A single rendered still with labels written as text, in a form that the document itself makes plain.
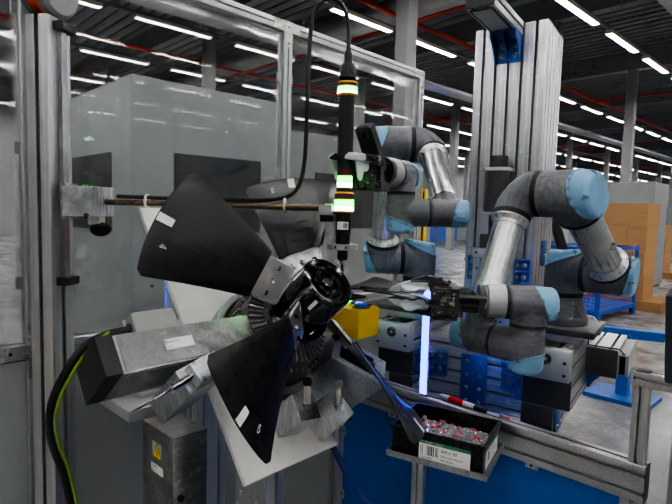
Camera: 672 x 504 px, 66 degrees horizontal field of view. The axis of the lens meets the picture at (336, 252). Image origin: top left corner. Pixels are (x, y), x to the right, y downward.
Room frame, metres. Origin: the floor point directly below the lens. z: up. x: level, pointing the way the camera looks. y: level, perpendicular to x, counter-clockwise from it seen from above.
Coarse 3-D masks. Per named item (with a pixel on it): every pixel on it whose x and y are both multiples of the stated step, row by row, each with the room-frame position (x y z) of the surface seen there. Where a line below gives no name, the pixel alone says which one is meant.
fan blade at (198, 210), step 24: (192, 192) 1.02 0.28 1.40; (216, 192) 1.04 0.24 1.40; (192, 216) 1.00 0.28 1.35; (216, 216) 1.02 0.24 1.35; (168, 240) 0.98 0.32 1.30; (192, 240) 0.99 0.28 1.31; (216, 240) 1.01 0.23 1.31; (240, 240) 1.03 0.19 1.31; (144, 264) 0.95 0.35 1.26; (168, 264) 0.97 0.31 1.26; (192, 264) 0.99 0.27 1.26; (216, 264) 1.01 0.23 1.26; (240, 264) 1.03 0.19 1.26; (264, 264) 1.05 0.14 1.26; (216, 288) 1.02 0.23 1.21; (240, 288) 1.04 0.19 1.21
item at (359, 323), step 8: (352, 304) 1.64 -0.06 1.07; (344, 312) 1.58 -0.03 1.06; (352, 312) 1.56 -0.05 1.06; (360, 312) 1.54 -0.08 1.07; (368, 312) 1.57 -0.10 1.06; (376, 312) 1.60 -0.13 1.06; (336, 320) 1.60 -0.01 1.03; (344, 320) 1.58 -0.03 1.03; (352, 320) 1.55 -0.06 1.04; (360, 320) 1.54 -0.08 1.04; (368, 320) 1.57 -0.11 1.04; (376, 320) 1.60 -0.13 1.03; (344, 328) 1.58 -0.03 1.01; (352, 328) 1.55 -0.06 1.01; (360, 328) 1.55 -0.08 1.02; (368, 328) 1.57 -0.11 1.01; (376, 328) 1.60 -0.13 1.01; (352, 336) 1.55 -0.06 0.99; (360, 336) 1.55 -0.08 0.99; (368, 336) 1.57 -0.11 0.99
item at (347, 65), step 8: (344, 56) 1.16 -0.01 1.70; (352, 56) 1.16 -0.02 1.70; (344, 64) 1.15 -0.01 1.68; (352, 64) 1.15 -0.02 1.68; (344, 72) 1.15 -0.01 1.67; (352, 72) 1.15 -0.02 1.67; (336, 216) 1.16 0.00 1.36; (344, 216) 1.15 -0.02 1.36; (336, 224) 1.16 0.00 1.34; (344, 224) 1.15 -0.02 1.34; (336, 232) 1.16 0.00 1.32; (344, 232) 1.15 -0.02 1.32; (336, 240) 1.16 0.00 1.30; (344, 240) 1.15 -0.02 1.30; (344, 256) 1.16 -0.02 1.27
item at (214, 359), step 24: (264, 336) 0.89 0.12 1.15; (288, 336) 0.96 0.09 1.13; (216, 360) 0.79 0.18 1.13; (240, 360) 0.83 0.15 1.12; (264, 360) 0.88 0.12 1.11; (288, 360) 0.97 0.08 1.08; (216, 384) 0.77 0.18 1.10; (240, 384) 0.81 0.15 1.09; (264, 384) 0.87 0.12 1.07; (240, 408) 0.80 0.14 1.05; (264, 408) 0.86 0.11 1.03; (264, 432) 0.85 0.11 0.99; (264, 456) 0.84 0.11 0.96
